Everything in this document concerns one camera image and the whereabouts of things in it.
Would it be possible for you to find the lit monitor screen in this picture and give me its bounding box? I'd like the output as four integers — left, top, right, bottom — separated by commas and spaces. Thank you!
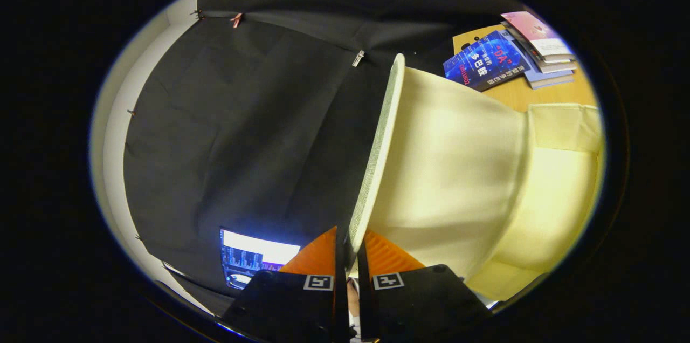
219, 228, 301, 290

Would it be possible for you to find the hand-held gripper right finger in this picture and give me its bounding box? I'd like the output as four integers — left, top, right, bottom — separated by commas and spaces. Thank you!
356, 229, 492, 343

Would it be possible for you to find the cream fabric storage box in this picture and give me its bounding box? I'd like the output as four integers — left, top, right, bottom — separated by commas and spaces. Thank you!
348, 53, 605, 302

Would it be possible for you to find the pink cover book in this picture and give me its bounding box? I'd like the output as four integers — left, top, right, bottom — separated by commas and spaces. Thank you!
500, 11, 574, 58

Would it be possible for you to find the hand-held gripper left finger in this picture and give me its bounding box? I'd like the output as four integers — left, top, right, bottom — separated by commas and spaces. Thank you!
221, 226, 351, 343

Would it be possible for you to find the dark blue book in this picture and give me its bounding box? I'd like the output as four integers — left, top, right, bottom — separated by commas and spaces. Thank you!
443, 30, 532, 92

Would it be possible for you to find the pale blue book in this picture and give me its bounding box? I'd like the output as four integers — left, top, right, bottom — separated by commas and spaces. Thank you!
520, 57, 575, 90

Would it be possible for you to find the grey book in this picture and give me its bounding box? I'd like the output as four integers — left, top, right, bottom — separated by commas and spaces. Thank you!
512, 36, 578, 74

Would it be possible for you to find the black backdrop cloth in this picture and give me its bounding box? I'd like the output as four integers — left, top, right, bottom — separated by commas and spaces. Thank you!
123, 0, 540, 300

